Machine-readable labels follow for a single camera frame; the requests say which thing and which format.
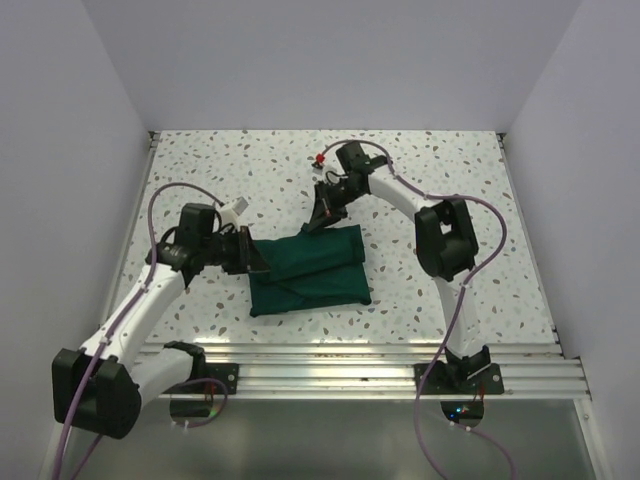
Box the aluminium rail frame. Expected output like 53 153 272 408
88 130 596 479

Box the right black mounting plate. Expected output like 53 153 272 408
413 361 505 396

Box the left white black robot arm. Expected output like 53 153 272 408
52 197 269 439

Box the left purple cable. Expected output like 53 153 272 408
49 183 229 480

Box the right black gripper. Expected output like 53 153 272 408
308 179 365 234

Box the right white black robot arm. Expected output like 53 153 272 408
303 140 493 394

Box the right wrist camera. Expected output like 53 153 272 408
312 140 372 174

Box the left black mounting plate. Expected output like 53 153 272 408
202 363 240 395

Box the green surgical cloth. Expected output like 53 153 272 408
249 225 371 317

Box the black mounting plate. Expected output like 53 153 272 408
202 363 240 395
413 361 505 396

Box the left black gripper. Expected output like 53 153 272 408
200 225 271 275

